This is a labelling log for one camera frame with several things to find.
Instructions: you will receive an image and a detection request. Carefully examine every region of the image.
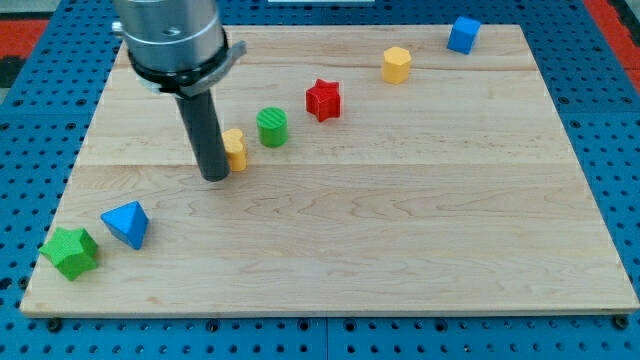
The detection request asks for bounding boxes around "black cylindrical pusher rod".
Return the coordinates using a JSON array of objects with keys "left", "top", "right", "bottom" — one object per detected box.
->
[{"left": 176, "top": 90, "right": 230, "bottom": 182}]

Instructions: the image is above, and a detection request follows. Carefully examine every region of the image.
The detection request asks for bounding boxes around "green cylinder block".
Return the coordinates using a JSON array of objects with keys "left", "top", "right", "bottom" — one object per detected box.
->
[{"left": 256, "top": 107, "right": 288, "bottom": 148}]

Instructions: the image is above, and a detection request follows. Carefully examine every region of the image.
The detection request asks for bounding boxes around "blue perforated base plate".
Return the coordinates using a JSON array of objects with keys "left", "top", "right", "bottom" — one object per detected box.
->
[{"left": 1, "top": 1, "right": 639, "bottom": 359}]

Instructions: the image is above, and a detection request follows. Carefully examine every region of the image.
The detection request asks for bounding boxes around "blue triangle block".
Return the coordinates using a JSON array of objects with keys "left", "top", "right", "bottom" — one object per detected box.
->
[{"left": 100, "top": 201, "right": 149, "bottom": 250}]

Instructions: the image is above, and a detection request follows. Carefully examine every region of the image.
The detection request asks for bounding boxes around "yellow hexagon block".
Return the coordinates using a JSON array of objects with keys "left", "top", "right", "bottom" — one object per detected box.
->
[{"left": 381, "top": 47, "right": 412, "bottom": 84}]

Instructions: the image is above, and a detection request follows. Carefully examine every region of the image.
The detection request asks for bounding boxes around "yellow heart block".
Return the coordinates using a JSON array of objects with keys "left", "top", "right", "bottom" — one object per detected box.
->
[{"left": 222, "top": 129, "right": 247, "bottom": 172}]

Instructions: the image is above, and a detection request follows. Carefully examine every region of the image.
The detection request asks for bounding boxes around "red star block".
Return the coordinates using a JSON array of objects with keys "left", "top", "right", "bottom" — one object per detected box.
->
[{"left": 305, "top": 79, "right": 341, "bottom": 122}]

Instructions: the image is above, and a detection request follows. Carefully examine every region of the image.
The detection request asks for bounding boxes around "blue cube block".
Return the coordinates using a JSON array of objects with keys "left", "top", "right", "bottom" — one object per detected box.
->
[{"left": 447, "top": 16, "right": 482, "bottom": 55}]

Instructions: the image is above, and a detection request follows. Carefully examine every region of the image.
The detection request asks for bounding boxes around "wooden board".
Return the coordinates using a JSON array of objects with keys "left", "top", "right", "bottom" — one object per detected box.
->
[{"left": 21, "top": 25, "right": 639, "bottom": 318}]

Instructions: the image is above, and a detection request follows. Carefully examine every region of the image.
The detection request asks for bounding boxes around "green star block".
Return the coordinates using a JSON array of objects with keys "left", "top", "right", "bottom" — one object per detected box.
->
[{"left": 39, "top": 227, "right": 98, "bottom": 281}]

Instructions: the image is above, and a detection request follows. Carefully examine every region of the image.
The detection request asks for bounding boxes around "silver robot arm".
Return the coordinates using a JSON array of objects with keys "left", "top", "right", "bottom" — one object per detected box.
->
[{"left": 112, "top": 0, "right": 247, "bottom": 182}]

